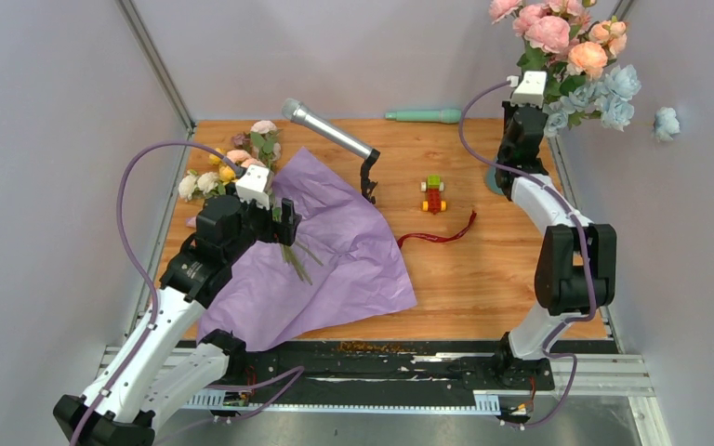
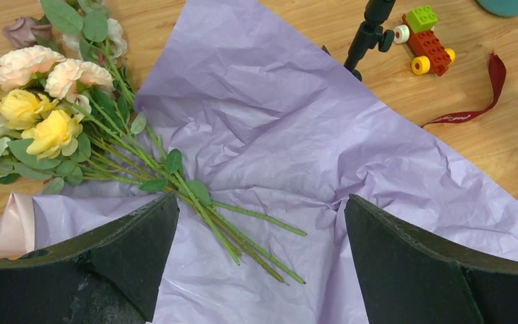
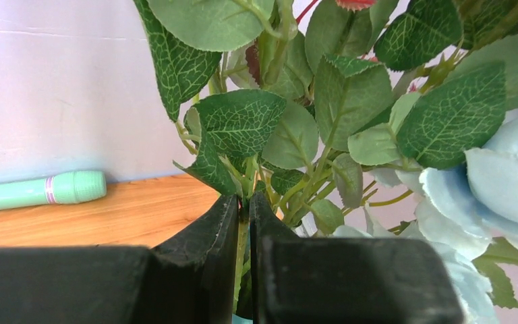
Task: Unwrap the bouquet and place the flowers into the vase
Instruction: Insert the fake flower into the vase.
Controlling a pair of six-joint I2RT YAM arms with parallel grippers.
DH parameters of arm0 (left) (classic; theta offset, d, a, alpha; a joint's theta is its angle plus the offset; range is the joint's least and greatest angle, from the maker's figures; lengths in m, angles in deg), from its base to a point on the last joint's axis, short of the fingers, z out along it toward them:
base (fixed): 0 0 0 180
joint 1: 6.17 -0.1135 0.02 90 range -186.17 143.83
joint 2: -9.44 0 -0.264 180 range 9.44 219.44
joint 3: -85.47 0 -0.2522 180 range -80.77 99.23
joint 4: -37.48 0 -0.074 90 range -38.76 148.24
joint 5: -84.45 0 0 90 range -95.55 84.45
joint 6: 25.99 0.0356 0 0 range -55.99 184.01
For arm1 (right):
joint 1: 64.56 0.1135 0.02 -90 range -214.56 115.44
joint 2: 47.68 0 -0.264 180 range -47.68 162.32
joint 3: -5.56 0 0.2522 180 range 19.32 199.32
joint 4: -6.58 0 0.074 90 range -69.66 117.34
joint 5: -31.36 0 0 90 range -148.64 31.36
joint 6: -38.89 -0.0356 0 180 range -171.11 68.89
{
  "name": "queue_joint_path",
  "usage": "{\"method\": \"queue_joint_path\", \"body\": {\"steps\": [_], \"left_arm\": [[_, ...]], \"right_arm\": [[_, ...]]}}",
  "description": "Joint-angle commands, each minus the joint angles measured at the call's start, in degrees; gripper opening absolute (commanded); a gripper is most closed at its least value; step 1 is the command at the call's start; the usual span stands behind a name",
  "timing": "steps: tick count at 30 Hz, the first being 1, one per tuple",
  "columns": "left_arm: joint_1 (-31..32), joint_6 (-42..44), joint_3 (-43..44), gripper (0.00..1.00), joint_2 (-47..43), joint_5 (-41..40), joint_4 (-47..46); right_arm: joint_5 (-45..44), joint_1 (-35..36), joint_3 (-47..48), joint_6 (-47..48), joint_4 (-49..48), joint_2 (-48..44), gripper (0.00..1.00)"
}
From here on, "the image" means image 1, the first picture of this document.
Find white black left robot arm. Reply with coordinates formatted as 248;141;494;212
53;195;301;445

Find black microphone tripod stand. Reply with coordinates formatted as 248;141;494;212
360;149;380;204

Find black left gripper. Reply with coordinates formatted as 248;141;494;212
225;182;302;264

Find teal cylindrical vase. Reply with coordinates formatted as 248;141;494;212
483;165;504;196

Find mint green toy microphone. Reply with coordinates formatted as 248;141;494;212
384;109;462;125

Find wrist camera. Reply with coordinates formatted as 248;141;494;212
235;164;274;210
507;71;548;109

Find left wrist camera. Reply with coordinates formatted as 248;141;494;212
235;164;274;210

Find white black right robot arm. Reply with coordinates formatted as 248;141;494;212
490;100;616;388

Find silver microphone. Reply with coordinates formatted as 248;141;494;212
282;98;380;161

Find peach orange flower stem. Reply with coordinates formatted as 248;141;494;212
565;18;628;82

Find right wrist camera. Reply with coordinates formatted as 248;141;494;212
507;71;548;109

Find dark red printed ribbon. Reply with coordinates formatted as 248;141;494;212
396;211;478;248

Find purple pink wrapping paper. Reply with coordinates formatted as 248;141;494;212
196;149;417;351

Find pink flower stem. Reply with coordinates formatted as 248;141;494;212
544;0;596;34
512;3;574;71
488;0;523;24

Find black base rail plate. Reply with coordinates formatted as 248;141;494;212
126;334;620;411

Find toy brick car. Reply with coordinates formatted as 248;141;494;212
420;175;447;215

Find light blue artificial flowers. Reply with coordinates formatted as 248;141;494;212
541;64;682;144

